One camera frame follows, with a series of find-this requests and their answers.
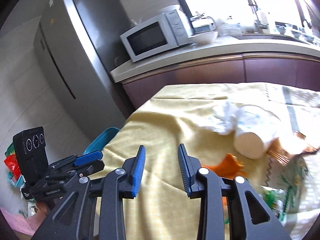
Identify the red snack bag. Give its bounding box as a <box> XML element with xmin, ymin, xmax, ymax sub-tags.
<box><xmin>4</xmin><ymin>154</ymin><xmax>21</xmax><ymax>180</ymax></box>

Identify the teal plastic basket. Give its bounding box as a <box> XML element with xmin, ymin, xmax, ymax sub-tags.
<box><xmin>7</xmin><ymin>172</ymin><xmax>24</xmax><ymax>187</ymax></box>

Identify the kitchen counter with cabinets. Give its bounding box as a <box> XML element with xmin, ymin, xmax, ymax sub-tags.
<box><xmin>111</xmin><ymin>35</ymin><xmax>319</xmax><ymax>108</ymax></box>

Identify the brown snack wrapper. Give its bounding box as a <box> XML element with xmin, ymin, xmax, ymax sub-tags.
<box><xmin>267</xmin><ymin>131</ymin><xmax>319</xmax><ymax>166</ymax></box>

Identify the large white bowl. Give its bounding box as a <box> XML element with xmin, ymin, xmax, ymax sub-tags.
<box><xmin>188</xmin><ymin>31</ymin><xmax>219</xmax><ymax>44</ymax></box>

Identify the kitchen faucet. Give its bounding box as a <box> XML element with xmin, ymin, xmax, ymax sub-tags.
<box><xmin>247</xmin><ymin>0</ymin><xmax>268</xmax><ymax>34</ymax></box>

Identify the patterned paper cup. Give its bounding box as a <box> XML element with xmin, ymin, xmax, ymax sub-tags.
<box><xmin>234</xmin><ymin>105</ymin><xmax>281</xmax><ymax>159</ymax></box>

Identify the white microwave oven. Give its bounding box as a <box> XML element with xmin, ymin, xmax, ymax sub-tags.
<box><xmin>120</xmin><ymin>9</ymin><xmax>193</xmax><ymax>62</ymax></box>

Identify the orange peel piece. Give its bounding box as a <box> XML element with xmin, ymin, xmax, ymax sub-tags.
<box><xmin>202</xmin><ymin>153</ymin><xmax>247</xmax><ymax>179</ymax></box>

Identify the teal plastic trash bin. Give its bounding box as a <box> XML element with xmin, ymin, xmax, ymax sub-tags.
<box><xmin>84</xmin><ymin>127</ymin><xmax>120</xmax><ymax>154</ymax></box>

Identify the grey refrigerator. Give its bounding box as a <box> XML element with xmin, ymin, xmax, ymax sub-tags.
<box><xmin>34</xmin><ymin>0</ymin><xmax>134</xmax><ymax>139</ymax></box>

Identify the glass electric kettle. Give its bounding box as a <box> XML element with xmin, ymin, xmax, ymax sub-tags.
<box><xmin>190</xmin><ymin>13</ymin><xmax>217</xmax><ymax>34</ymax></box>

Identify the yellow patterned tablecloth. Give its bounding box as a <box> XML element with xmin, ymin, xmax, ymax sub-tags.
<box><xmin>93</xmin><ymin>82</ymin><xmax>319</xmax><ymax>239</ymax></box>

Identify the white bowl on microwave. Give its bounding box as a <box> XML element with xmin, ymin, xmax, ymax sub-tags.
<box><xmin>158</xmin><ymin>4</ymin><xmax>180</xmax><ymax>14</ymax></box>

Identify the white tissue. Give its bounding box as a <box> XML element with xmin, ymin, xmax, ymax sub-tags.
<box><xmin>198</xmin><ymin>100</ymin><xmax>244</xmax><ymax>135</ymax></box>

